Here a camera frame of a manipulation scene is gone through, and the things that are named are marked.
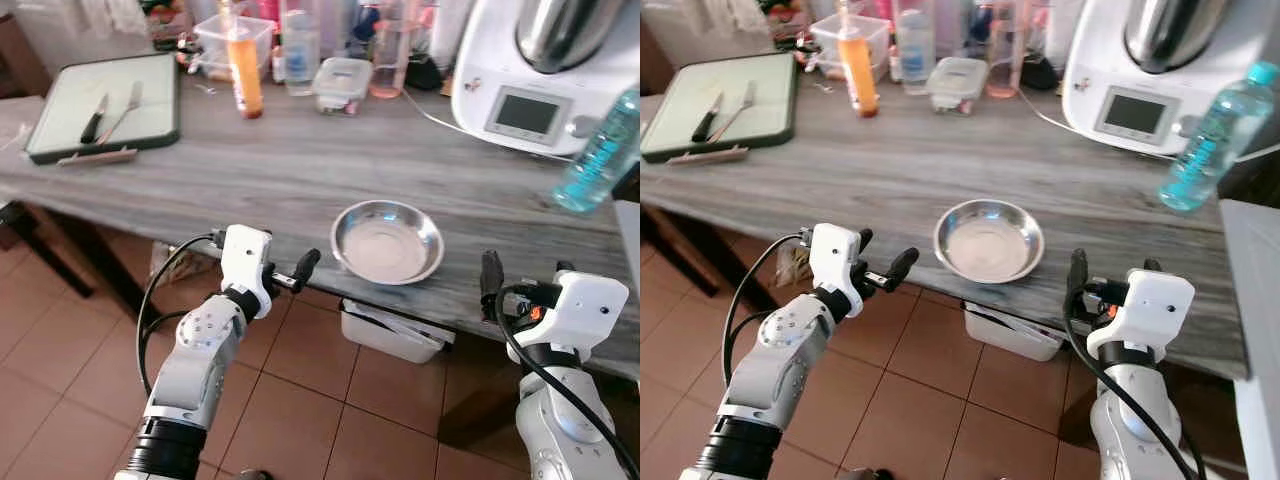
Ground blue plastic water bottle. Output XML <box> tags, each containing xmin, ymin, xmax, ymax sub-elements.
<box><xmin>1158</xmin><ymin>60</ymin><xmax>1280</xmax><ymax>213</ymax></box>
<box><xmin>552</xmin><ymin>88</ymin><xmax>641</xmax><ymax>214</ymax></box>

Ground pink drinking bottle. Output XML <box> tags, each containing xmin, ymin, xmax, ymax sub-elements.
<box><xmin>984</xmin><ymin>18</ymin><xmax>1027</xmax><ymax>100</ymax></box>
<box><xmin>368</xmin><ymin>18</ymin><xmax>412</xmax><ymax>100</ymax></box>

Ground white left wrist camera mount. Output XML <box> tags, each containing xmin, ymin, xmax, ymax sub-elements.
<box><xmin>808</xmin><ymin>223</ymin><xmax>864</xmax><ymax>319</ymax></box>
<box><xmin>220</xmin><ymin>225</ymin><xmax>274</xmax><ymax>319</ymax></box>

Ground small lidded plastic container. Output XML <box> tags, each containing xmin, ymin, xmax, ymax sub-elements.
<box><xmin>313</xmin><ymin>57</ymin><xmax>374</xmax><ymax>115</ymax></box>
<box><xmin>926</xmin><ymin>56</ymin><xmax>990</xmax><ymax>114</ymax></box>

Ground clear bottle blue label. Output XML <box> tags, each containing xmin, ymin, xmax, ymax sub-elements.
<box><xmin>280</xmin><ymin>0</ymin><xmax>322</xmax><ymax>97</ymax></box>
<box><xmin>893</xmin><ymin>6</ymin><xmax>937</xmax><ymax>97</ymax></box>

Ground white kitchen cooking machine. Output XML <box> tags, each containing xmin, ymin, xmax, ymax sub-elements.
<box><xmin>1062</xmin><ymin>0</ymin><xmax>1280</xmax><ymax>158</ymax></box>
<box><xmin>450</xmin><ymin>0</ymin><xmax>641</xmax><ymax>158</ymax></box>

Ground clear plastic bag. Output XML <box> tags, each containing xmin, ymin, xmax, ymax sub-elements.
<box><xmin>20</xmin><ymin>0</ymin><xmax>151</xmax><ymax>51</ymax></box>
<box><xmin>650</xmin><ymin>0</ymin><xmax>766</xmax><ymax>51</ymax></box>

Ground round steel bowl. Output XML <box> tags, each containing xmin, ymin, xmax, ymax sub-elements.
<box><xmin>330</xmin><ymin>200</ymin><xmax>446</xmax><ymax>287</ymax></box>
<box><xmin>933</xmin><ymin>198</ymin><xmax>1047</xmax><ymax>285</ymax></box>

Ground dark brown wooden furniture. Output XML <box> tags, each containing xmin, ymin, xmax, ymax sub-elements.
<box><xmin>0</xmin><ymin>14</ymin><xmax>53</xmax><ymax>100</ymax></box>
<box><xmin>640</xmin><ymin>20</ymin><xmax>677</xmax><ymax>97</ymax></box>

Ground black pouch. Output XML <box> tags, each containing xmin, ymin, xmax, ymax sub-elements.
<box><xmin>405</xmin><ymin>54</ymin><xmax>447</xmax><ymax>92</ymax></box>
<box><xmin>1020</xmin><ymin>54</ymin><xmax>1062</xmax><ymax>92</ymax></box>

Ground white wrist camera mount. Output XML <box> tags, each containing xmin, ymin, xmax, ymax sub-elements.
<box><xmin>538</xmin><ymin>270</ymin><xmax>631</xmax><ymax>353</ymax></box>
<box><xmin>1087</xmin><ymin>268</ymin><xmax>1197</xmax><ymax>369</ymax></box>
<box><xmin>808</xmin><ymin>223</ymin><xmax>864</xmax><ymax>319</ymax></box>
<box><xmin>220</xmin><ymin>225</ymin><xmax>274</xmax><ymax>319</ymax></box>

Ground white plastic bin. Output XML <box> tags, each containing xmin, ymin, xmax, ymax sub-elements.
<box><xmin>962</xmin><ymin>299</ymin><xmax>1067</xmax><ymax>363</ymax></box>
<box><xmin>339</xmin><ymin>297</ymin><xmax>457</xmax><ymax>364</ymax></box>

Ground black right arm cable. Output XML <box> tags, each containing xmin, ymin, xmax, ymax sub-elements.
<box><xmin>1062</xmin><ymin>285</ymin><xmax>1206</xmax><ymax>480</ymax></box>
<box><xmin>493</xmin><ymin>283</ymin><xmax>641</xmax><ymax>480</ymax></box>

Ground white cabinet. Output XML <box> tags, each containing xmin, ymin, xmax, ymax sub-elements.
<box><xmin>612</xmin><ymin>198</ymin><xmax>641</xmax><ymax>293</ymax></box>
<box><xmin>1218</xmin><ymin>197</ymin><xmax>1280</xmax><ymax>480</ymax></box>

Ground dark table leg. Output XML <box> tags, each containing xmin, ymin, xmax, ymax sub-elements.
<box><xmin>0</xmin><ymin>200</ymin><xmax>97</xmax><ymax>298</ymax></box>
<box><xmin>640</xmin><ymin>205</ymin><xmax>722</xmax><ymax>299</ymax></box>

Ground black handled table knife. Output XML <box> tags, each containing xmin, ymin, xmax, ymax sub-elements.
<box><xmin>691</xmin><ymin>92</ymin><xmax>726</xmax><ymax>144</ymax></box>
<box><xmin>80</xmin><ymin>94</ymin><xmax>110</xmax><ymax>145</ymax></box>

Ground white power cable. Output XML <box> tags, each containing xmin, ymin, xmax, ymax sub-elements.
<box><xmin>1014</xmin><ymin>88</ymin><xmax>1183</xmax><ymax>163</ymax></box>
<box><xmin>398</xmin><ymin>88</ymin><xmax>577</xmax><ymax>163</ymax></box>

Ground steel fork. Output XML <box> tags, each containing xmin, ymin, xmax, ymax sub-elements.
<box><xmin>711</xmin><ymin>80</ymin><xmax>759</xmax><ymax>144</ymax></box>
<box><xmin>97</xmin><ymin>81</ymin><xmax>145</xmax><ymax>145</ymax></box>

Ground small wooden strip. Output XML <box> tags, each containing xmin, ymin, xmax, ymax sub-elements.
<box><xmin>667</xmin><ymin>146</ymin><xmax>752</xmax><ymax>167</ymax></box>
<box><xmin>56</xmin><ymin>147</ymin><xmax>140</xmax><ymax>168</ymax></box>

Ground printed food bag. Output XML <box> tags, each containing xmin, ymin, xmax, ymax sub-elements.
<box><xmin>140</xmin><ymin>0</ymin><xmax>197</xmax><ymax>51</ymax></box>
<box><xmin>760</xmin><ymin>0</ymin><xmax>813</xmax><ymax>47</ymax></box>

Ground orange squeeze sauce bottle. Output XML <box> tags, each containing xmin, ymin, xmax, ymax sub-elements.
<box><xmin>224</xmin><ymin>8</ymin><xmax>265</xmax><ymax>120</ymax></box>
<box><xmin>837</xmin><ymin>8</ymin><xmax>880</xmax><ymax>120</ymax></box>

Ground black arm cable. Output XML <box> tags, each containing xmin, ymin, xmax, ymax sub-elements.
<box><xmin>1062</xmin><ymin>285</ymin><xmax>1206</xmax><ymax>480</ymax></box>
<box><xmin>493</xmin><ymin>283</ymin><xmax>641</xmax><ymax>480</ymax></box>
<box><xmin>722</xmin><ymin>232</ymin><xmax>809</xmax><ymax>389</ymax></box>
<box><xmin>136</xmin><ymin>232</ymin><xmax>223</xmax><ymax>396</ymax></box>

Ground green rimmed cutting board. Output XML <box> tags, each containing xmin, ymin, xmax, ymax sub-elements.
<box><xmin>640</xmin><ymin>68</ymin><xmax>799</xmax><ymax>165</ymax></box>
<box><xmin>25</xmin><ymin>52</ymin><xmax>182</xmax><ymax>167</ymax></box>

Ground clear open plastic container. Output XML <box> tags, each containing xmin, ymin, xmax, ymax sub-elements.
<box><xmin>808</xmin><ymin>12</ymin><xmax>894</xmax><ymax>82</ymax></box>
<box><xmin>192</xmin><ymin>14</ymin><xmax>277</xmax><ymax>82</ymax></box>

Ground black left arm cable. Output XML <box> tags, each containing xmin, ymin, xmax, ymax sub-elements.
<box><xmin>136</xmin><ymin>232</ymin><xmax>223</xmax><ymax>396</ymax></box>
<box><xmin>722</xmin><ymin>232</ymin><xmax>809</xmax><ymax>389</ymax></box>

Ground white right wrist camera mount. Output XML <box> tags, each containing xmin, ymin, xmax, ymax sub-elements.
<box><xmin>538</xmin><ymin>270</ymin><xmax>631</xmax><ymax>353</ymax></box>
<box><xmin>1087</xmin><ymin>268</ymin><xmax>1197</xmax><ymax>369</ymax></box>

